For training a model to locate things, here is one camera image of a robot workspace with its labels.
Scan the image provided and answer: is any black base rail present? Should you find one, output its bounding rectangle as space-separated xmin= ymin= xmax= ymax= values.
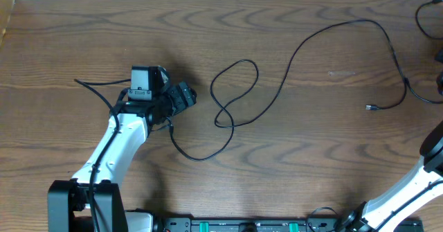
xmin=124 ymin=206 xmax=425 ymax=232

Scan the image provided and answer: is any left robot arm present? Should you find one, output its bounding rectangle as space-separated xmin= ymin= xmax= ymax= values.
xmin=48 ymin=66 xmax=197 ymax=231

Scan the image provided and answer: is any black usb cable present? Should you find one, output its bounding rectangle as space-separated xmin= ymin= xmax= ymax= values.
xmin=168 ymin=19 xmax=408 ymax=162

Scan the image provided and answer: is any thick black cable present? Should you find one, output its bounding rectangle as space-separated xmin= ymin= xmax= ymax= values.
xmin=403 ymin=0 xmax=443 ymax=105

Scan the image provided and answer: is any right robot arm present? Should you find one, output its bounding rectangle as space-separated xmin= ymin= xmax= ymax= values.
xmin=336 ymin=123 xmax=442 ymax=231

